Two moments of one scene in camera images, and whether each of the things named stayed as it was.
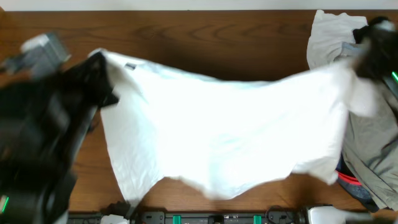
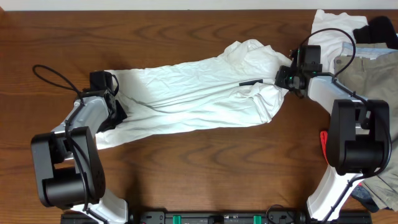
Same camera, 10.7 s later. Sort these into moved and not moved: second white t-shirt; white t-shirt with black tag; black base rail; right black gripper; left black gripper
Moved: left black gripper; white t-shirt with black tag; right black gripper
Not moved: second white t-shirt; black base rail
